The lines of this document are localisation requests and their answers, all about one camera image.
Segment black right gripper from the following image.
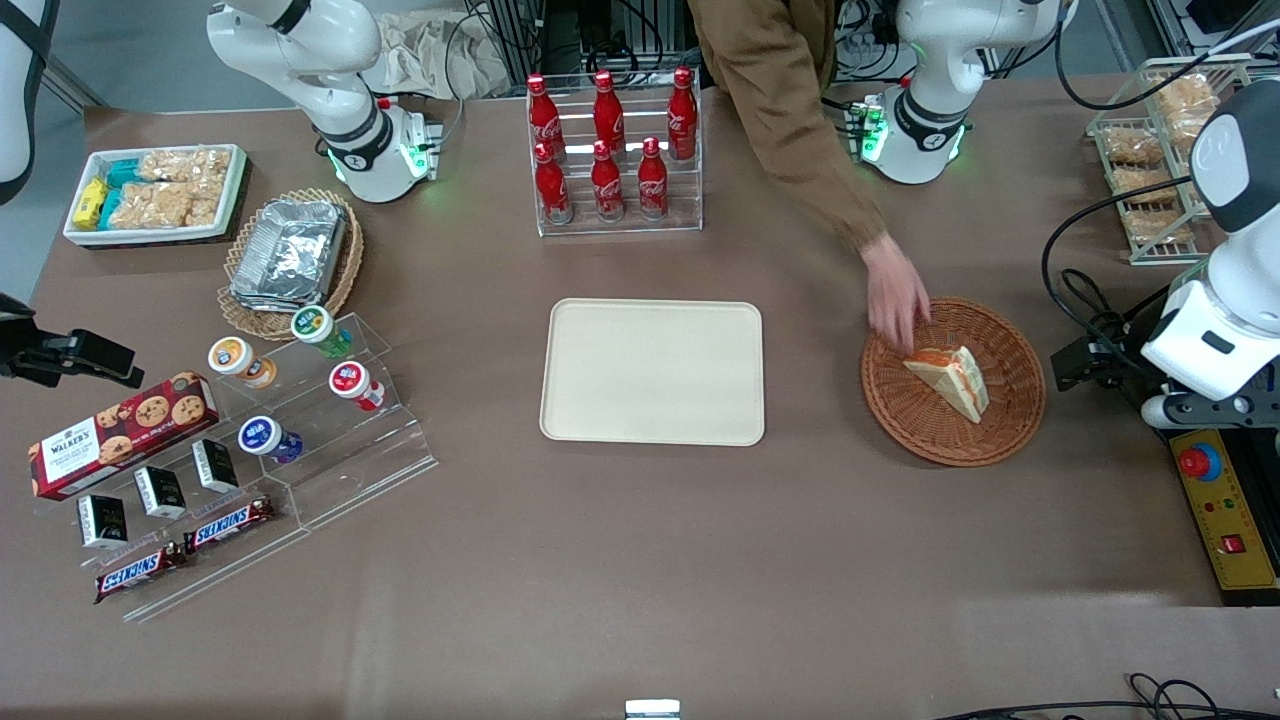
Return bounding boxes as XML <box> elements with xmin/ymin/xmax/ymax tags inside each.
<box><xmin>0</xmin><ymin>294</ymin><xmax>145</xmax><ymax>390</ymax></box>

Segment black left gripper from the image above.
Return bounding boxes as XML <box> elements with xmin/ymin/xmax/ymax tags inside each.
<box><xmin>1049</xmin><ymin>337</ymin><xmax>1138</xmax><ymax>393</ymax></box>

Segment triangular sandwich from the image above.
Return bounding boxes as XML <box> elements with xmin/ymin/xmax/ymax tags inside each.
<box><xmin>903</xmin><ymin>345</ymin><xmax>991</xmax><ymax>425</ymax></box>

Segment brown sleeved forearm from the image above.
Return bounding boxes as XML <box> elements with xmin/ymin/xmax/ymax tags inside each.
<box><xmin>687</xmin><ymin>0</ymin><xmax>890</xmax><ymax>255</ymax></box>

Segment round brown wicker basket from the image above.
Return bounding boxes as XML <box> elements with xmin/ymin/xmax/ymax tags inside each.
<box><xmin>861</xmin><ymin>297</ymin><xmax>1048</xmax><ymax>468</ymax></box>

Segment light oval wicker basket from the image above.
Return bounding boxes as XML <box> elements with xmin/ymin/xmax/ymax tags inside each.
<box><xmin>217</xmin><ymin>188</ymin><xmax>366</xmax><ymax>343</ymax></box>

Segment cream plastic tray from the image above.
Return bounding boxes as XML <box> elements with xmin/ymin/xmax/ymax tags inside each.
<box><xmin>539</xmin><ymin>298</ymin><xmax>766</xmax><ymax>447</ymax></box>

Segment bare human hand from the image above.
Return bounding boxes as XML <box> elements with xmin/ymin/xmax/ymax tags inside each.
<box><xmin>860</xmin><ymin>232</ymin><xmax>934</xmax><ymax>357</ymax></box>

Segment red tartan cookie box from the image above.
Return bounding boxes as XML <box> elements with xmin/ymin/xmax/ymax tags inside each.
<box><xmin>28</xmin><ymin>371</ymin><xmax>222</xmax><ymax>501</ymax></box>

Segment orange lid gum jar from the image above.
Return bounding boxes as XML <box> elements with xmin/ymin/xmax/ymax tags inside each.
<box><xmin>207</xmin><ymin>337</ymin><xmax>279</xmax><ymax>390</ymax></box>

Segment yellow snack pack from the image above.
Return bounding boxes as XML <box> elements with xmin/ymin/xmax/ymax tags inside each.
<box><xmin>71</xmin><ymin>178</ymin><xmax>110</xmax><ymax>230</ymax></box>

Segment small black white box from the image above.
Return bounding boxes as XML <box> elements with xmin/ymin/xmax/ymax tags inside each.
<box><xmin>77</xmin><ymin>494</ymin><xmax>130</xmax><ymax>549</ymax></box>
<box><xmin>133</xmin><ymin>466</ymin><xmax>188</xmax><ymax>520</ymax></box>
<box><xmin>191</xmin><ymin>439</ymin><xmax>240</xmax><ymax>494</ymax></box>

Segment clear cracker snack bag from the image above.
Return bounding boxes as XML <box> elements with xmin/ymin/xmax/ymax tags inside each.
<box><xmin>1124</xmin><ymin>207</ymin><xmax>1197</xmax><ymax>247</ymax></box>
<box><xmin>1112</xmin><ymin>167</ymin><xmax>1183</xmax><ymax>207</ymax></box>
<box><xmin>1100</xmin><ymin>127</ymin><xmax>1167</xmax><ymax>168</ymax></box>
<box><xmin>1150</xmin><ymin>74</ymin><xmax>1219</xmax><ymax>143</ymax></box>

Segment clear rice cracker bag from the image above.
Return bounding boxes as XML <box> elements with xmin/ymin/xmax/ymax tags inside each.
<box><xmin>107</xmin><ymin>181</ymin><xmax>223</xmax><ymax>230</ymax></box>
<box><xmin>138</xmin><ymin>148</ymin><xmax>233</xmax><ymax>185</ymax></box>

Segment silver foil pouch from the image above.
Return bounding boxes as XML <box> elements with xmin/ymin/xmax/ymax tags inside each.
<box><xmin>230</xmin><ymin>285</ymin><xmax>319</xmax><ymax>314</ymax></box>
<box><xmin>236</xmin><ymin>198</ymin><xmax>348</xmax><ymax>301</ymax></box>

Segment purple lid gum jar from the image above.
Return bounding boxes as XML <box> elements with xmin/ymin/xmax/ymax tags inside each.
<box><xmin>237</xmin><ymin>416</ymin><xmax>304</xmax><ymax>465</ymax></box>

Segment yellow emergency stop box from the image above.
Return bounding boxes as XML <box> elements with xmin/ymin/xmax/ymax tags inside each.
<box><xmin>1165</xmin><ymin>425</ymin><xmax>1280</xmax><ymax>607</ymax></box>

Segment white rectangular bin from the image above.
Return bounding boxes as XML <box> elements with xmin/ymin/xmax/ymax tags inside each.
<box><xmin>62</xmin><ymin>144</ymin><xmax>250</xmax><ymax>248</ymax></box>

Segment brown Snickers bar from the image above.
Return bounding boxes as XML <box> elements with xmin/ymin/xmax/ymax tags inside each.
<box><xmin>94</xmin><ymin>542</ymin><xmax>190</xmax><ymax>605</ymax></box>
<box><xmin>184</xmin><ymin>496</ymin><xmax>277</xmax><ymax>554</ymax></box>

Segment green lid gum jar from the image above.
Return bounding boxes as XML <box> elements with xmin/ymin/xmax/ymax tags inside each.
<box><xmin>291</xmin><ymin>305</ymin><xmax>354</xmax><ymax>360</ymax></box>

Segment red lid gum jar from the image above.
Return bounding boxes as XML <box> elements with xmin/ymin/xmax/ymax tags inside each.
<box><xmin>328</xmin><ymin>361</ymin><xmax>387</xmax><ymax>412</ymax></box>

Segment clear acrylic stepped stand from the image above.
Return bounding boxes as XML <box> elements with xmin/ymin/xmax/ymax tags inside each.
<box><xmin>35</xmin><ymin>312</ymin><xmax>439</xmax><ymax>624</ymax></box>

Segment clear acrylic bottle rack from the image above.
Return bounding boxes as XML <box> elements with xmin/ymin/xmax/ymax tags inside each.
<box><xmin>526</xmin><ymin>84</ymin><xmax>705</xmax><ymax>239</ymax></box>

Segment crumpled beige cloth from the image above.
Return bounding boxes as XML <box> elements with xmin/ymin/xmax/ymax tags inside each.
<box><xmin>374</xmin><ymin>10</ymin><xmax>513</xmax><ymax>102</ymax></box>

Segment red cola bottle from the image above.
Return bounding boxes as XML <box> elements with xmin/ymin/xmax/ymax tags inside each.
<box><xmin>636</xmin><ymin>137</ymin><xmax>670</xmax><ymax>221</ymax></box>
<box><xmin>590</xmin><ymin>140</ymin><xmax>627</xmax><ymax>222</ymax></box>
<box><xmin>592</xmin><ymin>70</ymin><xmax>627</xmax><ymax>151</ymax></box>
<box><xmin>533</xmin><ymin>142</ymin><xmax>574</xmax><ymax>226</ymax></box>
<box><xmin>666</xmin><ymin>67</ymin><xmax>699</xmax><ymax>162</ymax></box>
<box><xmin>526</xmin><ymin>73</ymin><xmax>567</xmax><ymax>161</ymax></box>

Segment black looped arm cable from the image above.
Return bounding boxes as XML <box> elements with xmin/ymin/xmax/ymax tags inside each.
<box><xmin>1041</xmin><ymin>175</ymin><xmax>1201</xmax><ymax>373</ymax></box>

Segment white wire shelf rack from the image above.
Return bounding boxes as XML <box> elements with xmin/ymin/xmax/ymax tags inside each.
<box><xmin>1086</xmin><ymin>54</ymin><xmax>1258</xmax><ymax>267</ymax></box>

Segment black arched cable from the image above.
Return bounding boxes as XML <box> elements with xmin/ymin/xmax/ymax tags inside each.
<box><xmin>1054</xmin><ymin>18</ymin><xmax>1280</xmax><ymax>112</ymax></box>

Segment black floor cable bundle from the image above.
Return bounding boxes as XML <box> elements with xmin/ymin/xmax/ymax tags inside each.
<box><xmin>930</xmin><ymin>672</ymin><xmax>1280</xmax><ymax>720</ymax></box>

